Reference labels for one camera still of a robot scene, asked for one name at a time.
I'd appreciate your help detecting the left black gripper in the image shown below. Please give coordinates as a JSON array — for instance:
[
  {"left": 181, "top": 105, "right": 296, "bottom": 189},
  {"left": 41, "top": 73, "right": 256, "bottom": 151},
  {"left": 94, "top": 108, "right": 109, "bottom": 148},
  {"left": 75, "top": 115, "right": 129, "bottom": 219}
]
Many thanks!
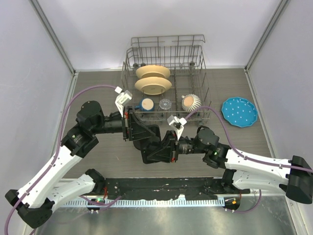
[{"left": 92, "top": 106, "right": 156, "bottom": 141}]

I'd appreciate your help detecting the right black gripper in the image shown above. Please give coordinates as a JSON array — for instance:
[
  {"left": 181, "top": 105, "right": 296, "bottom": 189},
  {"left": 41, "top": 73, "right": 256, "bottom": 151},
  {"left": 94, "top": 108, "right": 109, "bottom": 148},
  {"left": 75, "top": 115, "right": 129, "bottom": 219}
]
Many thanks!
[{"left": 148, "top": 130, "right": 207, "bottom": 163}]

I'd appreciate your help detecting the black smartphone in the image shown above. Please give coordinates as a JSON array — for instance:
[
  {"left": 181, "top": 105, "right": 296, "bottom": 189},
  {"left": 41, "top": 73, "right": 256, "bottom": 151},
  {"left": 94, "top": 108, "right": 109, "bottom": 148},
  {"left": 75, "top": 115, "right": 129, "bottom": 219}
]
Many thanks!
[{"left": 133, "top": 129, "right": 161, "bottom": 152}]

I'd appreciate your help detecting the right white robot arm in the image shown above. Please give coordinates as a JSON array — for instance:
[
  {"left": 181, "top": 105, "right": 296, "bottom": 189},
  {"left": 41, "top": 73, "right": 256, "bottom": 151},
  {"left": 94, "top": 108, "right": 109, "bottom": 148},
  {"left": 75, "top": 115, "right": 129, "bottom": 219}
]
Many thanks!
[{"left": 139, "top": 126, "right": 313, "bottom": 204}]

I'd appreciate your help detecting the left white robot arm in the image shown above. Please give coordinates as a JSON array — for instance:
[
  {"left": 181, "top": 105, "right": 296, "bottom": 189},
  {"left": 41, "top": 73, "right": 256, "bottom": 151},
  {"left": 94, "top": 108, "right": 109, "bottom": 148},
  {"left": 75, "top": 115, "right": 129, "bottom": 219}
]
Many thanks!
[{"left": 5, "top": 101, "right": 160, "bottom": 229}]

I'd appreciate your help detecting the blue mug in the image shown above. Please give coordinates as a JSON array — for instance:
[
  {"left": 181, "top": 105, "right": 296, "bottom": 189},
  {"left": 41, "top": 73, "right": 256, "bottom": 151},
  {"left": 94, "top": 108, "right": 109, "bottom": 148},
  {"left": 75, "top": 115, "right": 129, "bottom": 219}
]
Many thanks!
[{"left": 134, "top": 98, "right": 155, "bottom": 112}]

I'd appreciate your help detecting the clear glass cup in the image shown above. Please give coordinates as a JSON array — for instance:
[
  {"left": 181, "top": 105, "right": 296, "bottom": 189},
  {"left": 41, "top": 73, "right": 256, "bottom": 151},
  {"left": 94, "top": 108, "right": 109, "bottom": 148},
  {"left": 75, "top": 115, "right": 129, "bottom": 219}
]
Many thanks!
[{"left": 158, "top": 99, "right": 172, "bottom": 111}]

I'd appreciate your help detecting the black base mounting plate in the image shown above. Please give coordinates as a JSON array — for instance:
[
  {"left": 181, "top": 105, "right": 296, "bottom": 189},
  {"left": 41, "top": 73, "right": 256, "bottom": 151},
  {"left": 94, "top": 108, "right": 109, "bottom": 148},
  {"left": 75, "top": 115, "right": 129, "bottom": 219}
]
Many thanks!
[{"left": 75, "top": 176, "right": 251, "bottom": 200}]

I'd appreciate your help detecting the front beige plate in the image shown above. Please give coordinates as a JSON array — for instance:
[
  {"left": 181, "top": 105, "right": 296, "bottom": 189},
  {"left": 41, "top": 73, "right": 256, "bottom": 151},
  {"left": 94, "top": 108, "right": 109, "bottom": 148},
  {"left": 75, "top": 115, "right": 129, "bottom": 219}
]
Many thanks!
[{"left": 134, "top": 77, "right": 172, "bottom": 95}]

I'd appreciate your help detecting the beige plate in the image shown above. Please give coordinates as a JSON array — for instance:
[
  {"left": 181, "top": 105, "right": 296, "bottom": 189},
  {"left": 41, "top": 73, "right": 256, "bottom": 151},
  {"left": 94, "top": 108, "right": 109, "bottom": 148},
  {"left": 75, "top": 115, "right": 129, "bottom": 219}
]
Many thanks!
[
  {"left": 134, "top": 77, "right": 172, "bottom": 95},
  {"left": 136, "top": 65, "right": 171, "bottom": 79}
]

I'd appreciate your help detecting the striped ceramic bowl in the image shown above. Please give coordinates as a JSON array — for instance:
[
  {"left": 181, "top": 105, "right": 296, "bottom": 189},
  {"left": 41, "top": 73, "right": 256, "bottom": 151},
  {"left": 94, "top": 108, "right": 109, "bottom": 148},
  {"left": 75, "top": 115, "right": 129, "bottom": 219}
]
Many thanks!
[{"left": 181, "top": 94, "right": 201, "bottom": 113}]

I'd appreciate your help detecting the rear beige plate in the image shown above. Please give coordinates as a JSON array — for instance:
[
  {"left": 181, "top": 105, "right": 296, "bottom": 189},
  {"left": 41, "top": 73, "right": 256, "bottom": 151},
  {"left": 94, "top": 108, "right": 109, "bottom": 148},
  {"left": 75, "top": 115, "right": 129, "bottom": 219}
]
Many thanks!
[{"left": 136, "top": 65, "right": 171, "bottom": 79}]

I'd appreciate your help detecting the blue dotted plate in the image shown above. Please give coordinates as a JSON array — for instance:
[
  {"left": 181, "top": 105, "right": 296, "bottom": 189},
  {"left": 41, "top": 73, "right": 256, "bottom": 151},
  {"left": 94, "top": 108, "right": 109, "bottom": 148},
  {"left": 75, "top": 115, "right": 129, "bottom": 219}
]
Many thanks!
[{"left": 221, "top": 97, "right": 258, "bottom": 128}]

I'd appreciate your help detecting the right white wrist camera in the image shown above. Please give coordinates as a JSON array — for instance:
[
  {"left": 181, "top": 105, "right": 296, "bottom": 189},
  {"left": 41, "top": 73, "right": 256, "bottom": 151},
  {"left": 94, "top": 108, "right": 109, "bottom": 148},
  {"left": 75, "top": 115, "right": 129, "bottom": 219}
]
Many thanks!
[{"left": 167, "top": 115, "right": 187, "bottom": 140}]

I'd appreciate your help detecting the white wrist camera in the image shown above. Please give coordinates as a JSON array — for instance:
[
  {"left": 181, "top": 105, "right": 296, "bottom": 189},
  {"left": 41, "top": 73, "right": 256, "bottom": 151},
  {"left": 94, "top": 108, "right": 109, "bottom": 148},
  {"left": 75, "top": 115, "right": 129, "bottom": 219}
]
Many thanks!
[
  {"left": 167, "top": 115, "right": 187, "bottom": 140},
  {"left": 114, "top": 86, "right": 133, "bottom": 116}
]

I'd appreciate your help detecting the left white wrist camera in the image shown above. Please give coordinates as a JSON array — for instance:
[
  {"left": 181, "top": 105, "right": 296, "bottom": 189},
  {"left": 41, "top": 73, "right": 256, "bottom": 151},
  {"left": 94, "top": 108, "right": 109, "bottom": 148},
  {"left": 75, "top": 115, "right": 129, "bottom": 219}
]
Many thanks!
[{"left": 114, "top": 86, "right": 133, "bottom": 116}]

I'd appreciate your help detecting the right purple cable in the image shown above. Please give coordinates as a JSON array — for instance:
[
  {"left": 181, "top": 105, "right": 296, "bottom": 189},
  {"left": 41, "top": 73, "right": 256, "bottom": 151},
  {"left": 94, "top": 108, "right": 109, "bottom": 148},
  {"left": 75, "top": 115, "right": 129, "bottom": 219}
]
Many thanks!
[{"left": 184, "top": 105, "right": 313, "bottom": 213}]

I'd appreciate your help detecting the purple cable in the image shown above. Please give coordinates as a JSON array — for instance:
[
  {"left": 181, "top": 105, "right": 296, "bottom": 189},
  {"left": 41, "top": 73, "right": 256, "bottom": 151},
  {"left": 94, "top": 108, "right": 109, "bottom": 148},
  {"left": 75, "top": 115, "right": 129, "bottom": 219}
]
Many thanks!
[
  {"left": 4, "top": 84, "right": 122, "bottom": 235},
  {"left": 184, "top": 105, "right": 313, "bottom": 213}
]

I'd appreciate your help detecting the perforated cable tray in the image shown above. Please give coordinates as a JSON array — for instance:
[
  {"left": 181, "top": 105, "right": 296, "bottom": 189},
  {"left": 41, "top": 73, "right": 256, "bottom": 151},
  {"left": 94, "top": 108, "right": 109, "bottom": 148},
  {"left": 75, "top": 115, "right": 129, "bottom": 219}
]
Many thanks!
[{"left": 60, "top": 197, "right": 224, "bottom": 208}]

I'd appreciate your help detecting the grey wire dish rack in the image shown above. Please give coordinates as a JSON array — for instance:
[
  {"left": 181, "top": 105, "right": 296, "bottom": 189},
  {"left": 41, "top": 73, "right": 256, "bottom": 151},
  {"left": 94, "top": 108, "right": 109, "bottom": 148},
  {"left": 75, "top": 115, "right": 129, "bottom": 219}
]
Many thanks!
[{"left": 121, "top": 34, "right": 212, "bottom": 124}]

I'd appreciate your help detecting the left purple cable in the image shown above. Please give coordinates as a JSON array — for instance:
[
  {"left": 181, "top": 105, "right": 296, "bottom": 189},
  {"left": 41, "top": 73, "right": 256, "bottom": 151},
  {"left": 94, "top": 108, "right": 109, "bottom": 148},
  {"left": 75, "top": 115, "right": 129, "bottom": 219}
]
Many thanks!
[{"left": 4, "top": 84, "right": 122, "bottom": 235}]

